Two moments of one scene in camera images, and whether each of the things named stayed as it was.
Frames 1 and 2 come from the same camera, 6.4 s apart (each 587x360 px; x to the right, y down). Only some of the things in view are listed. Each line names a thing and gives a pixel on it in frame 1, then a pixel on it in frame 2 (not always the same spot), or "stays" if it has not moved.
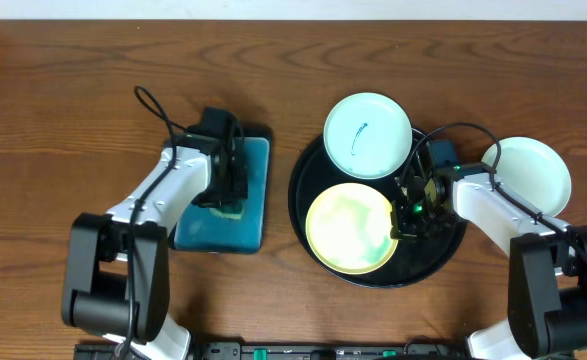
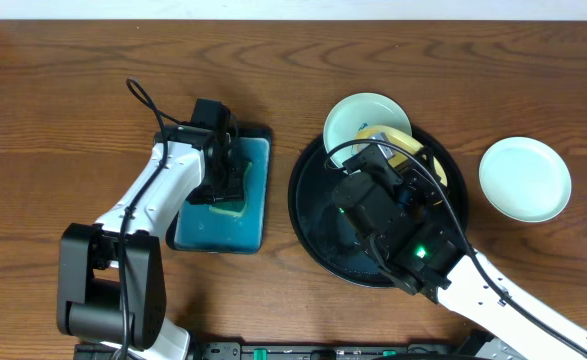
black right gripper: [402, 228] stays
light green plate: [533, 169] stays
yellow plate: [348, 229] to [403, 157]
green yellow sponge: [233, 211] stays
